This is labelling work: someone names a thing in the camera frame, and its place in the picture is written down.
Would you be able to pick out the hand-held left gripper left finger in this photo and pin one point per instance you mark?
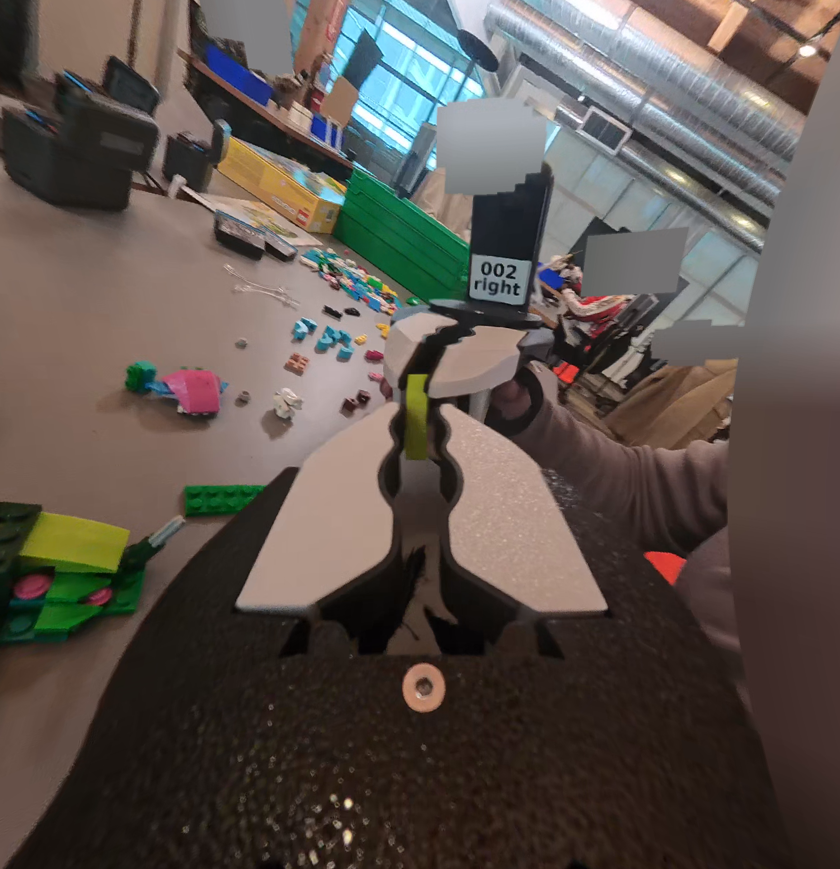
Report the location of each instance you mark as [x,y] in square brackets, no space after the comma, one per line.
[325,529]

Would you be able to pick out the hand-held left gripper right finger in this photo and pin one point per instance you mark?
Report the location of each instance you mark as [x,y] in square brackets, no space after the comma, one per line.
[515,529]

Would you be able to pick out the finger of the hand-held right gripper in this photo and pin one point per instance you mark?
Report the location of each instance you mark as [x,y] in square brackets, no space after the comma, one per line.
[406,346]
[481,366]

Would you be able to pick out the lime green lego slope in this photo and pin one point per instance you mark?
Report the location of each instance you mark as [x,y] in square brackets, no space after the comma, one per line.
[416,421]

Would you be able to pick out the long green lego plate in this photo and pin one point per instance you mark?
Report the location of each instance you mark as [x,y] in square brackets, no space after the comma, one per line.
[216,499]

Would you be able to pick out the dark green lego build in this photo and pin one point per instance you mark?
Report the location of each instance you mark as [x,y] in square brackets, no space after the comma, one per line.
[46,543]

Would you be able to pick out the person's right forearm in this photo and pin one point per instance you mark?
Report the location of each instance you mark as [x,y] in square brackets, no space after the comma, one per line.
[610,468]

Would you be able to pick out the pile of mixed lego pieces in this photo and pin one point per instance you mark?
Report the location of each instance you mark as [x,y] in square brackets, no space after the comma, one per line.
[352,278]

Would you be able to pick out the orange brown lego plate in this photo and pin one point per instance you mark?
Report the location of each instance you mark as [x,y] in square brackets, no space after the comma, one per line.
[297,363]

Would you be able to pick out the white lego piece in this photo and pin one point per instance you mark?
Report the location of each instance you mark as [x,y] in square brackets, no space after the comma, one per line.
[286,404]

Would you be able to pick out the pink lego assembly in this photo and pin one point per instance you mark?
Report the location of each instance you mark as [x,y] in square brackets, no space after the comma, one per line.
[189,390]

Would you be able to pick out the yellow lego box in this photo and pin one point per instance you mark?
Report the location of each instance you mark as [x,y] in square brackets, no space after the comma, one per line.
[277,180]

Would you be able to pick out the person's right hand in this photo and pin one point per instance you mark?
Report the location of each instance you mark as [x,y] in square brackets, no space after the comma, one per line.
[508,400]

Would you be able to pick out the group of teal curved bricks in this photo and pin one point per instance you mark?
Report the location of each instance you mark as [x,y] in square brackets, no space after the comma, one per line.
[325,337]

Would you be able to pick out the green plastic bin stack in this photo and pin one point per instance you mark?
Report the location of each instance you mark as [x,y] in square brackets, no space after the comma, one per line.
[399,231]

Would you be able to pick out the clear plastic rod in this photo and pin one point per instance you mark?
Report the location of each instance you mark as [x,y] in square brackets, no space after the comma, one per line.
[253,280]
[267,292]

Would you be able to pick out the small black printed box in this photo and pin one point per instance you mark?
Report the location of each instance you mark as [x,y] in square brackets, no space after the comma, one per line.
[240,234]
[282,244]

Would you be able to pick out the black floor lamp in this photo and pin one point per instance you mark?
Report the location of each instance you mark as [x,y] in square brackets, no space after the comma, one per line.
[477,51]

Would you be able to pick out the blue storage bin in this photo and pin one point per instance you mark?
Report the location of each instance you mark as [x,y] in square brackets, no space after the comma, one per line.
[325,129]
[240,71]

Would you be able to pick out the instruction booklet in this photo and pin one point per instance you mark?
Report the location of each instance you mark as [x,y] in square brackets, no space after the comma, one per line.
[250,210]

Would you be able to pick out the wooden table with bins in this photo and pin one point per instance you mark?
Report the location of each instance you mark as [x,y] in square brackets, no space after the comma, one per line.
[292,126]

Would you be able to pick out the cardboard box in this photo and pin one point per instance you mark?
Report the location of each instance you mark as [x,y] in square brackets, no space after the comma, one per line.
[321,34]

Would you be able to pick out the black charging case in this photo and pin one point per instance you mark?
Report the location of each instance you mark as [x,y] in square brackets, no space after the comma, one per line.
[189,163]
[131,85]
[67,163]

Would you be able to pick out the silver ventilation duct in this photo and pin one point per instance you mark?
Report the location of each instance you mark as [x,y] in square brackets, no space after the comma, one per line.
[664,74]

